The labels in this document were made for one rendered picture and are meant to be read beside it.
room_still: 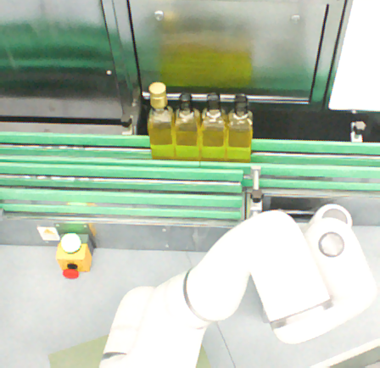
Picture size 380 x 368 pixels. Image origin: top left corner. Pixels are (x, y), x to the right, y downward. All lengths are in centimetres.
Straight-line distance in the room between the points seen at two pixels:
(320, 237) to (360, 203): 61
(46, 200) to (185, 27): 50
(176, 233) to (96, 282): 23
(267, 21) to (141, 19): 26
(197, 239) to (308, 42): 52
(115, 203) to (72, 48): 37
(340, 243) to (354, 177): 56
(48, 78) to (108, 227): 40
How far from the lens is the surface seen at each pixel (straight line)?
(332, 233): 80
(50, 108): 153
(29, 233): 144
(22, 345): 138
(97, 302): 138
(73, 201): 131
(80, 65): 140
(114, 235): 138
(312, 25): 123
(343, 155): 140
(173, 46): 127
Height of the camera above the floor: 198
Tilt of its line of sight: 56 degrees down
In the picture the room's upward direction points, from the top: straight up
